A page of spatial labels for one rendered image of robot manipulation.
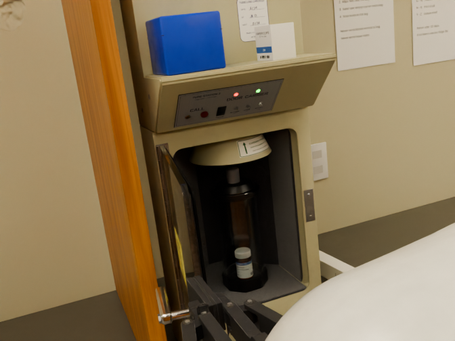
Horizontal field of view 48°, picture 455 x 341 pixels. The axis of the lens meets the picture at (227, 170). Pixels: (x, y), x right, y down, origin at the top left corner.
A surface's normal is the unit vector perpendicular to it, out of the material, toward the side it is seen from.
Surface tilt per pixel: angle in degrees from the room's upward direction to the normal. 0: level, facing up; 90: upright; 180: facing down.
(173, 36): 90
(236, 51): 90
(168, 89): 135
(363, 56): 90
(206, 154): 66
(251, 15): 90
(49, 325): 0
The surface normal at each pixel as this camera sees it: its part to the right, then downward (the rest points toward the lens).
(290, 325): -0.72, -0.69
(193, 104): 0.34, 0.82
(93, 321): -0.11, -0.96
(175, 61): 0.36, 0.19
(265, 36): -0.86, 0.22
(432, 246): -0.32, -0.94
